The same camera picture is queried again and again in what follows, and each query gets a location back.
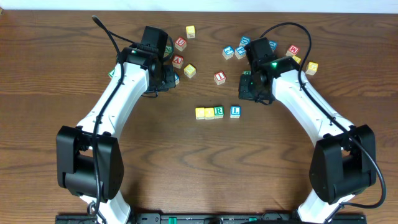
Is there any blue L block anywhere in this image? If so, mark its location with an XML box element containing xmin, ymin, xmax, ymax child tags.
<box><xmin>230</xmin><ymin>106</ymin><xmax>241</xmax><ymax>119</ymax></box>

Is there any yellow C block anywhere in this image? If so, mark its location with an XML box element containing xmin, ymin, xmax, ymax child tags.
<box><xmin>195</xmin><ymin>107</ymin><xmax>205</xmax><ymax>120</ymax></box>

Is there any green R block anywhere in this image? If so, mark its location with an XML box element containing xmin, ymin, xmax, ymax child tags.
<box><xmin>214</xmin><ymin>106</ymin><xmax>224</xmax><ymax>119</ymax></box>

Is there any yellow O block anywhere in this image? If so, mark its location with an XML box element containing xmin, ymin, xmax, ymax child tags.
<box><xmin>205</xmin><ymin>108</ymin><xmax>215</xmax><ymax>119</ymax></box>

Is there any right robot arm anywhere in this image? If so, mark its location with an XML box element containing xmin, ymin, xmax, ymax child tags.
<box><xmin>239</xmin><ymin>37</ymin><xmax>376</xmax><ymax>223</ymax></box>

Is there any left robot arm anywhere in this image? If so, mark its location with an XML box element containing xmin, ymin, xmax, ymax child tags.
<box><xmin>55</xmin><ymin>26</ymin><xmax>175</xmax><ymax>223</ymax></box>

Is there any blue T block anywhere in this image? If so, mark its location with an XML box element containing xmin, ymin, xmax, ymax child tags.
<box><xmin>174</xmin><ymin>73</ymin><xmax>180</xmax><ymax>85</ymax></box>

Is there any red A block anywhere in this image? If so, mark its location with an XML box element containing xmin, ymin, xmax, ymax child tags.
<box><xmin>172</xmin><ymin>55</ymin><xmax>183</xmax><ymax>69</ymax></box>

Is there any yellow block centre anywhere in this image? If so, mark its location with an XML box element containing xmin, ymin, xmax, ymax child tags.
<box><xmin>183</xmin><ymin>64</ymin><xmax>197</xmax><ymax>78</ymax></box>

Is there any green Z block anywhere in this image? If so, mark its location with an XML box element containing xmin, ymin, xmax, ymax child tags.
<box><xmin>164</xmin><ymin>45</ymin><xmax>172</xmax><ymax>57</ymax></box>

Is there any blue P block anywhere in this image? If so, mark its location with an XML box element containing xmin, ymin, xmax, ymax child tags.
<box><xmin>234</xmin><ymin>46</ymin><xmax>246</xmax><ymax>60</ymax></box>

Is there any red I block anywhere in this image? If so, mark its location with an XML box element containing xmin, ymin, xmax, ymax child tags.
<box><xmin>214</xmin><ymin>71</ymin><xmax>226</xmax><ymax>85</ymax></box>

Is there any red U block left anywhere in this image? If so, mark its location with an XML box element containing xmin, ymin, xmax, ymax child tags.
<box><xmin>174</xmin><ymin>37</ymin><xmax>187</xmax><ymax>52</ymax></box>

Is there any blue 2 block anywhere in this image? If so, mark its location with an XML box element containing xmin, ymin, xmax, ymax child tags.
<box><xmin>222</xmin><ymin>46</ymin><xmax>234</xmax><ymax>60</ymax></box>

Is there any blue D block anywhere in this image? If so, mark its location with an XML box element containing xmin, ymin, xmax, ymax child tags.
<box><xmin>239</xmin><ymin>36</ymin><xmax>251</xmax><ymax>47</ymax></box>

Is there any red M block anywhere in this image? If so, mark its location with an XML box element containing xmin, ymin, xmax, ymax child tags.
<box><xmin>285</xmin><ymin>45</ymin><xmax>300</xmax><ymax>57</ymax></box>

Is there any yellow block top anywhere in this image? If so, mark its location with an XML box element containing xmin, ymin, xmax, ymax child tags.
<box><xmin>186</xmin><ymin>26</ymin><xmax>196</xmax><ymax>39</ymax></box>

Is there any green V block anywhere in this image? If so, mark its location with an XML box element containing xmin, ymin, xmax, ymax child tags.
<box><xmin>108</xmin><ymin>69</ymin><xmax>115</xmax><ymax>78</ymax></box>

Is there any yellow block far right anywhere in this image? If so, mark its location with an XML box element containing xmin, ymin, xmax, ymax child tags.
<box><xmin>305</xmin><ymin>62</ymin><xmax>318</xmax><ymax>75</ymax></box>

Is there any left black cable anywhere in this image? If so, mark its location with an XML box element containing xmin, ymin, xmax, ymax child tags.
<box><xmin>77</xmin><ymin>15</ymin><xmax>175</xmax><ymax>224</ymax></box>

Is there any black cable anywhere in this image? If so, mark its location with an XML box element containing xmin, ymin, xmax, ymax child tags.
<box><xmin>259</xmin><ymin>21</ymin><xmax>387</xmax><ymax>223</ymax></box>
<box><xmin>77</xmin><ymin>15</ymin><xmax>175</xmax><ymax>224</ymax></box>

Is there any right black cable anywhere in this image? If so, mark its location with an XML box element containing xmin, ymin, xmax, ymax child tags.
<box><xmin>259</xmin><ymin>21</ymin><xmax>387</xmax><ymax>223</ymax></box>

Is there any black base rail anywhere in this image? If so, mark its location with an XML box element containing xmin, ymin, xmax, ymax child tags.
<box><xmin>55</xmin><ymin>212</ymin><xmax>367</xmax><ymax>224</ymax></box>

